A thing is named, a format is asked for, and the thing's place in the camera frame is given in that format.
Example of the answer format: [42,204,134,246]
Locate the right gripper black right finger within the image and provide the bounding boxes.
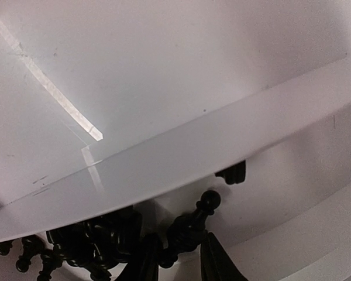
[200,232,248,281]

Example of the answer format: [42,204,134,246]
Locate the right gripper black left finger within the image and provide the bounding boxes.
[131,234,163,281]

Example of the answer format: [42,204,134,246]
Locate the white plastic divided tray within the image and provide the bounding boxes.
[0,1,351,280]

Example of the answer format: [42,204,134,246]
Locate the black chess pieces pile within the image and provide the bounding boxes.
[0,160,247,281]

